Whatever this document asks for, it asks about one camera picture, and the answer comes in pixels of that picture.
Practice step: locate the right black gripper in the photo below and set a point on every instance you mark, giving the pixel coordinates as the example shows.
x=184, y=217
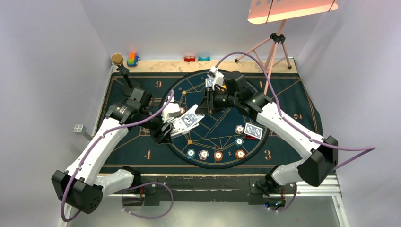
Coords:
x=208, y=105

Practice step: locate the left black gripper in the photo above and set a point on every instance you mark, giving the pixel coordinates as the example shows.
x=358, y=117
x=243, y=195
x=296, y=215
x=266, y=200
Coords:
x=160, y=136

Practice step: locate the blue playing card deck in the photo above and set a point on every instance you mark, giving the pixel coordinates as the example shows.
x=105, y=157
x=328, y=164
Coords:
x=186, y=122

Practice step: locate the green poker chip stack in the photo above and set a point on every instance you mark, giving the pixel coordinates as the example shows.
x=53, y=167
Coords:
x=190, y=154

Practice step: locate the pink white poker chip stack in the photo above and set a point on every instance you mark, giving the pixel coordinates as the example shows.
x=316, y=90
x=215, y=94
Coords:
x=203, y=155

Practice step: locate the orange red poker chip stack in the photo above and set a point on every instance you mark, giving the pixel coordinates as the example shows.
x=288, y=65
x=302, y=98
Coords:
x=218, y=156

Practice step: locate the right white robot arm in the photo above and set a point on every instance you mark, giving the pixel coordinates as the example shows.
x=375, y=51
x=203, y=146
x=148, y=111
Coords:
x=319, y=156

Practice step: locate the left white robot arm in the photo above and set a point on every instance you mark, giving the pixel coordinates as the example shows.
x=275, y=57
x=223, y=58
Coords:
x=80, y=185

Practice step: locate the round blue poker mat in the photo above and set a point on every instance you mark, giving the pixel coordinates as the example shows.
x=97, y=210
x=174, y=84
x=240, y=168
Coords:
x=215, y=132

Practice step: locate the teal toy block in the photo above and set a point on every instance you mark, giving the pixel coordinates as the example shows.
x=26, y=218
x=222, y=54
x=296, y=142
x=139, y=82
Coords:
x=203, y=58

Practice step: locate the red toy block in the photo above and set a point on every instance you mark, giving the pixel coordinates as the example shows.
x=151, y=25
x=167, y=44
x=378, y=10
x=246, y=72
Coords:
x=189, y=58

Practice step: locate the colourful toy block stack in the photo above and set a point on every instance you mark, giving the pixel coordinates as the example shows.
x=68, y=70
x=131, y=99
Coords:
x=133, y=59

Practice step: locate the grey lego brick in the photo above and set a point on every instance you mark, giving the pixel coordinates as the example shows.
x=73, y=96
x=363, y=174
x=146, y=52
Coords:
x=79, y=129

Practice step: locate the gold round knob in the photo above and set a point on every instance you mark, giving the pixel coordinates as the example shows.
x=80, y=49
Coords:
x=117, y=59

